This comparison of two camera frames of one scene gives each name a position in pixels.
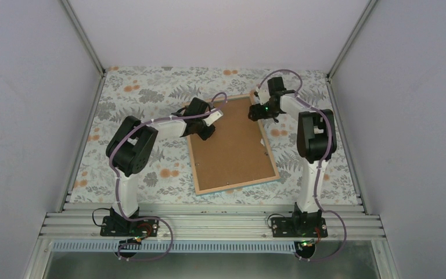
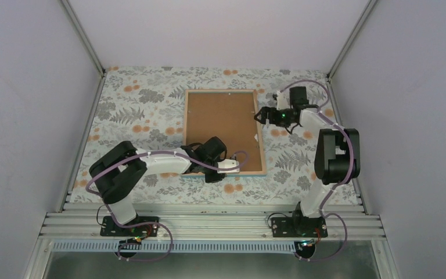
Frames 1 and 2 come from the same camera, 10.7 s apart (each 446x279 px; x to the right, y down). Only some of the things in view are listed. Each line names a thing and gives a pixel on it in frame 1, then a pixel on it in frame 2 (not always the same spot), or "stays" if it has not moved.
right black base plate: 299,227 stays
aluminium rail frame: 207,228 stays
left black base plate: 118,226 stays
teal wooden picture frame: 241,185 to 262,173
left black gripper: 204,135 to 209,178
